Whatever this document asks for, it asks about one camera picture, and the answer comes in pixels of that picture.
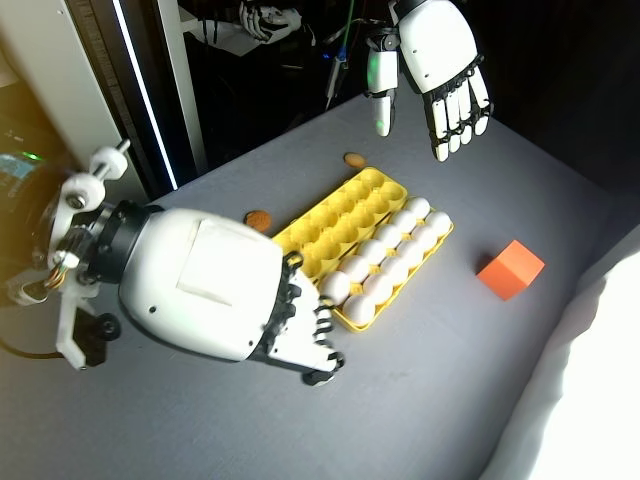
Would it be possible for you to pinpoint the orange cube block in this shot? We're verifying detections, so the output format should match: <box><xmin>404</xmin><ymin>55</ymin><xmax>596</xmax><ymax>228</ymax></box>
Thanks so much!
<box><xmin>476</xmin><ymin>239</ymin><xmax>546</xmax><ymax>302</ymax></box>

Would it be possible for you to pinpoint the black strip with white light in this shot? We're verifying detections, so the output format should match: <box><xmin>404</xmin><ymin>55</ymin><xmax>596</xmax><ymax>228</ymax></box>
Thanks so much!
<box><xmin>110</xmin><ymin>0</ymin><xmax>180</xmax><ymax>191</ymax></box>

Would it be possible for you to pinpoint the white upright post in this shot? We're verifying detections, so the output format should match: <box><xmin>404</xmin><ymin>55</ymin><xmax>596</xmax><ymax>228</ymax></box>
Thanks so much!
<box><xmin>157</xmin><ymin>0</ymin><xmax>209</xmax><ymax>175</ymax></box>

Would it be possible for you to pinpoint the grey table cloth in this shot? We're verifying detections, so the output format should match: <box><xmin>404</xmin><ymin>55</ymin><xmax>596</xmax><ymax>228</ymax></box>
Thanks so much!
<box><xmin>0</xmin><ymin>90</ymin><xmax>640</xmax><ymax>480</ymax></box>

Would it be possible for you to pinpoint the spare white robot hand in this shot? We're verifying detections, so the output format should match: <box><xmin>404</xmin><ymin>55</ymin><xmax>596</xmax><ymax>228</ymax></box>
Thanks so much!
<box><xmin>238</xmin><ymin>0</ymin><xmax>304</xmax><ymax>45</ymax></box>

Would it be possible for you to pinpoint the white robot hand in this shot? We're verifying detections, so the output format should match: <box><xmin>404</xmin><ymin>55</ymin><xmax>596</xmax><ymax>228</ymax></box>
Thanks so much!
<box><xmin>363</xmin><ymin>0</ymin><xmax>496</xmax><ymax>163</ymax></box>
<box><xmin>118</xmin><ymin>206</ymin><xmax>347</xmax><ymax>388</ymax></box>

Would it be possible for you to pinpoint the green cable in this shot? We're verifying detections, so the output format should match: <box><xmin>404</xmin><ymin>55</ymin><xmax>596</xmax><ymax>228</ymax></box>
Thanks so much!
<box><xmin>323</xmin><ymin>0</ymin><xmax>371</xmax><ymax>49</ymax></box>

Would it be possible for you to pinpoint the white flat board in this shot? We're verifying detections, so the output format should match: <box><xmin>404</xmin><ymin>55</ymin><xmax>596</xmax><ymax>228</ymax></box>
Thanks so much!
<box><xmin>179</xmin><ymin>17</ymin><xmax>266</xmax><ymax>57</ymax></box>

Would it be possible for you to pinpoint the orange-brown round cookie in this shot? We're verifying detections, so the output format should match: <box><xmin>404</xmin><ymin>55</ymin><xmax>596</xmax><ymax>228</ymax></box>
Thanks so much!
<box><xmin>242</xmin><ymin>209</ymin><xmax>273</xmax><ymax>232</ymax></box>

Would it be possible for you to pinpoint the white backdrop sheet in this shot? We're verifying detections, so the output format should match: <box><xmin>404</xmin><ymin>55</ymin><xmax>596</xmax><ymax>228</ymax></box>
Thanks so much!
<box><xmin>477</xmin><ymin>239</ymin><xmax>640</xmax><ymax>480</ymax></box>

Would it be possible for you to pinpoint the white cable with blue plug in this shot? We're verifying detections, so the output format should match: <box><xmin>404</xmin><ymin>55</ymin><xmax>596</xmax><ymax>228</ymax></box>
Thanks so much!
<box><xmin>323</xmin><ymin>47</ymin><xmax>350</xmax><ymax>110</ymax></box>

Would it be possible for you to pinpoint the white side panel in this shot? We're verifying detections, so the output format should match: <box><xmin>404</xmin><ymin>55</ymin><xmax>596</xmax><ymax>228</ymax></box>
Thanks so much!
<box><xmin>0</xmin><ymin>0</ymin><xmax>149</xmax><ymax>201</ymax></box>

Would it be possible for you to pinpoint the yellow egg carton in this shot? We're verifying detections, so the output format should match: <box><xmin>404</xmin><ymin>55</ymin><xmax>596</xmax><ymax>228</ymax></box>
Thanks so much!
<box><xmin>269</xmin><ymin>166</ymin><xmax>456</xmax><ymax>335</ymax></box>

